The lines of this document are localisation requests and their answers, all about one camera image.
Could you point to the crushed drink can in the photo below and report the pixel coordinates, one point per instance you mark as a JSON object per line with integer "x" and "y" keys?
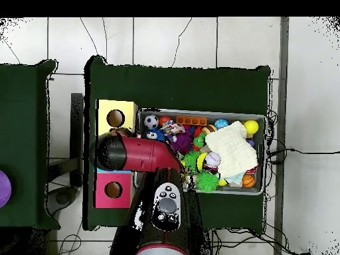
{"x": 190, "y": 182}

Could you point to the green puffer ball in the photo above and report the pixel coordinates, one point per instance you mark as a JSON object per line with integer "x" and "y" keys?
{"x": 207, "y": 182}

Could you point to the cream waffle cloth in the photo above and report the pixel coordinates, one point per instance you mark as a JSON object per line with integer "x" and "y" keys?
{"x": 231, "y": 151}

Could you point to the orange basketball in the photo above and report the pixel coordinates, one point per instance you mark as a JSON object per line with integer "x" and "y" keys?
{"x": 248, "y": 180}

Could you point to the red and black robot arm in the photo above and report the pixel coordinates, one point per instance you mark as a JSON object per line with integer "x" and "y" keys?
{"x": 148, "y": 154}

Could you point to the wooden box with three holes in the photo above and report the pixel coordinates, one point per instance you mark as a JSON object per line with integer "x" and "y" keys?
{"x": 127, "y": 117}

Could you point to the purple spiky toy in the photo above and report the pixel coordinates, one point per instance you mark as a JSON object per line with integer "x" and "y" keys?
{"x": 183, "y": 142}

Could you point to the blue puffer ball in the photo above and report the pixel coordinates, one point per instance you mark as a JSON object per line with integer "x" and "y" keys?
{"x": 158, "y": 135}

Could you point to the soccer ball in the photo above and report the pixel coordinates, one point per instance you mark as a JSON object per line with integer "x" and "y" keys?
{"x": 151, "y": 121}

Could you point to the orange plastic block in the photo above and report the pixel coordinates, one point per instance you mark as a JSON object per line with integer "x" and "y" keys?
{"x": 191, "y": 121}

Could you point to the white baseball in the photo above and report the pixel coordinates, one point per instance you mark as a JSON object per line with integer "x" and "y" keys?
{"x": 212, "y": 159}

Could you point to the dark green table cloth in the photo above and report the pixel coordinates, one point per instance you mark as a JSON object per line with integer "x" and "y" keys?
{"x": 172, "y": 87}
{"x": 26, "y": 106}

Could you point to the purple round object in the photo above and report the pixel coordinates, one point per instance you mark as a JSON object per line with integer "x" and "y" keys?
{"x": 4, "y": 189}

